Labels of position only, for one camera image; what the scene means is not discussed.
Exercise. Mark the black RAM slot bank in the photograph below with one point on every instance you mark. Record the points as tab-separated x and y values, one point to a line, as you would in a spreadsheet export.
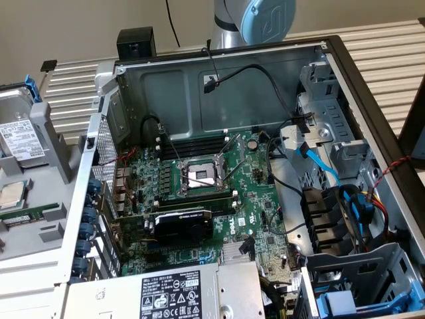
196	146
199	201

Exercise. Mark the black graphics card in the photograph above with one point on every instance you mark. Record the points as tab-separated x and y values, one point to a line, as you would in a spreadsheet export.
182	226

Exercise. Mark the silver CPU chip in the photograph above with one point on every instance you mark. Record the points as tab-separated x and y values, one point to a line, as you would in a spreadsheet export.
11	196

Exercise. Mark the thin metal locking lever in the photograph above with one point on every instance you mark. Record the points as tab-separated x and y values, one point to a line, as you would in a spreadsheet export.
173	148
234	171

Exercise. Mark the open PC case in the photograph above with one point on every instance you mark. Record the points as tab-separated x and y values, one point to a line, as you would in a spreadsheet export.
166	99

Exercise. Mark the hard disk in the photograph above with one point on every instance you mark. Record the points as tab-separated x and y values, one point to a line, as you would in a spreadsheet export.
16	133

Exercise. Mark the round coin battery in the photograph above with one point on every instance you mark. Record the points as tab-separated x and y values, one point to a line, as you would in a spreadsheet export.
253	144

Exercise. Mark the silver finned heatsink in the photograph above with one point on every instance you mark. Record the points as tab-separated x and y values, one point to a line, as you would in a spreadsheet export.
232	252

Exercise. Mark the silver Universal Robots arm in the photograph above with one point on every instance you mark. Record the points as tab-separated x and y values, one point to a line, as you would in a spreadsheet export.
225	33

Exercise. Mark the CPU socket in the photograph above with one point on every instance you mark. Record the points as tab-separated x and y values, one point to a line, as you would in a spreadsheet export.
199	174

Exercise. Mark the green motherboard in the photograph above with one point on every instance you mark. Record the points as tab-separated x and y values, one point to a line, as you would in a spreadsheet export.
245	172

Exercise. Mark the black box mount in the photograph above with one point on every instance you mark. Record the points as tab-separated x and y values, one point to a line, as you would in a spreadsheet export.
136	43

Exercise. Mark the silver power supply unit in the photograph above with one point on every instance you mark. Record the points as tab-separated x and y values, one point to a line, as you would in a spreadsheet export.
206	292

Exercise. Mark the metal socket cover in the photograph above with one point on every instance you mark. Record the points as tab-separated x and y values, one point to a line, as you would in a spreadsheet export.
239	146

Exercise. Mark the silver metal drive cage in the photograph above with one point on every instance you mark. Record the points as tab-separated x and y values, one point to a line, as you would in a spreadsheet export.
332	113

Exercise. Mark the blue expansion slot latch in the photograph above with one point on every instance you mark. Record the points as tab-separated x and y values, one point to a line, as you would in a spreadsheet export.
95	185
89	215
79	264
86	231
90	200
83	248

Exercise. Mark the green RAM stick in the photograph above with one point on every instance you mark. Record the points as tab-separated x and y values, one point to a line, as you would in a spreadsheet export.
23	217

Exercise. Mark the grey parts rack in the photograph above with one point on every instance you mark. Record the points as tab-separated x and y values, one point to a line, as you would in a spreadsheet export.
50	206

